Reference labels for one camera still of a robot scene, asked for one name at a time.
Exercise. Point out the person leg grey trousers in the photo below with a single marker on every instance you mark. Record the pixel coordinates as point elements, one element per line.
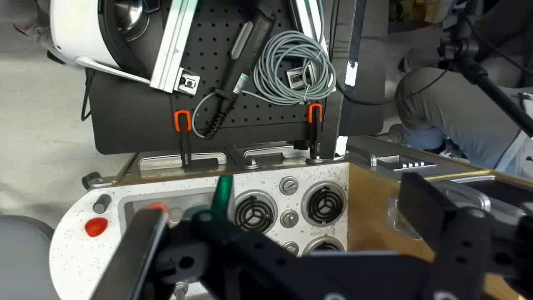
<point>461,106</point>

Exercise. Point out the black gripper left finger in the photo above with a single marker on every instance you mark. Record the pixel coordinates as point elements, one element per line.
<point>224,194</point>

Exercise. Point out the black chair caster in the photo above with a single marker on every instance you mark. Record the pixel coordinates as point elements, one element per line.
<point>93,181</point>

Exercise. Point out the white speckled toy kitchen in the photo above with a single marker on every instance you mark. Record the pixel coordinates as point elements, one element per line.
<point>73,256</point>

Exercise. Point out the aluminium extrusion bar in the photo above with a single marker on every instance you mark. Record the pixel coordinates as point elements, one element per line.
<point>176,44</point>
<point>311,17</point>

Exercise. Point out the silver stove knob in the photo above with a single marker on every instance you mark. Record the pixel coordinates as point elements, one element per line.
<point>289,219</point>
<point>289,186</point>
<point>292,247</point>

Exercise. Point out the orange clamp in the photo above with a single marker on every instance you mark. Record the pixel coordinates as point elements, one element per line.
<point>316,112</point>
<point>184,119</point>

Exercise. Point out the red fruit toy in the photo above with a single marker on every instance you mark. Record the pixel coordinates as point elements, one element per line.
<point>96,226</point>

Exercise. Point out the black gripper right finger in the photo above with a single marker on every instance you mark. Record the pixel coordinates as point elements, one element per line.
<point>431,214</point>

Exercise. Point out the black tripod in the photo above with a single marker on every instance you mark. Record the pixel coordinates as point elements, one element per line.
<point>477,67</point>

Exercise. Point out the black pegboard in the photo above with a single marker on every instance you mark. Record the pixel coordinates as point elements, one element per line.
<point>139,122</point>

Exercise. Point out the black spiral stove burner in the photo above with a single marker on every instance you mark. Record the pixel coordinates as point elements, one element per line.
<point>254,212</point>
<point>326,204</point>
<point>326,246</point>

